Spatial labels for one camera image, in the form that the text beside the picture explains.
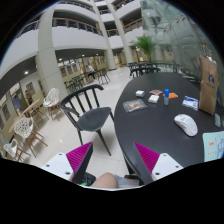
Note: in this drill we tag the small blue-capped bottle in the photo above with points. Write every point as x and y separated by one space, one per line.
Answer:
166 96

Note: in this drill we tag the white computer mouse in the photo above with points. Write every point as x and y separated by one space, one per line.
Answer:
187 124

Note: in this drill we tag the blue white wipes packet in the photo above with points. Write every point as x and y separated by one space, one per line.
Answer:
190 102

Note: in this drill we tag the white lattice chair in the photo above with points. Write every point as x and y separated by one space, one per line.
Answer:
14 150
52 102
24 127

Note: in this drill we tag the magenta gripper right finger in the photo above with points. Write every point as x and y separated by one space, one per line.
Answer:
145 161

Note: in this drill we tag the person's bare knee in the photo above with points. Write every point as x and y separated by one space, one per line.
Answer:
106 180

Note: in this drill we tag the orange flat packet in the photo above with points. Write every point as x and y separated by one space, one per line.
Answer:
173 96

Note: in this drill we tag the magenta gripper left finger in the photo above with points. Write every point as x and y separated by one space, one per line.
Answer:
78 160

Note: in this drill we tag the white lattice chair far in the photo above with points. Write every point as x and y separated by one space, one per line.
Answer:
52 102

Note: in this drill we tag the white small box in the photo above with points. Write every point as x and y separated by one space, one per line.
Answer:
140 93

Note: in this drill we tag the wooden table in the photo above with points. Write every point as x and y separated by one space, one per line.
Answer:
33 108

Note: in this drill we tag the brown flat packet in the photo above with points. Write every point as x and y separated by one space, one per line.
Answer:
156 92

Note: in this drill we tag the green potted palm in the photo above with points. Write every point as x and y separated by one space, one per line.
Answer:
145 44

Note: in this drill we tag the dark phone at edge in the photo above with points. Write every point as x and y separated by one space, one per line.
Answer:
217 120

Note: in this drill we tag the white lattice chair near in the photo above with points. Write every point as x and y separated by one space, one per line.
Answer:
24 127

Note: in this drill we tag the black plastic chair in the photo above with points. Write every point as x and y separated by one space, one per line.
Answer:
83 110

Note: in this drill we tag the clear plastic snack bag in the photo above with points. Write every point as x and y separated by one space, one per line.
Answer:
134 105

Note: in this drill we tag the brown paper bag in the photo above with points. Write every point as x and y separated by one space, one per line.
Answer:
209 85

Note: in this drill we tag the light blue booklet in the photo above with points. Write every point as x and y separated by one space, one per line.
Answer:
213 145

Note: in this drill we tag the white square box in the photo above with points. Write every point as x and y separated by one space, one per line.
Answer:
153 99

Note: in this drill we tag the white lattice chair left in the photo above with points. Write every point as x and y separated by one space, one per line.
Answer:
14 150

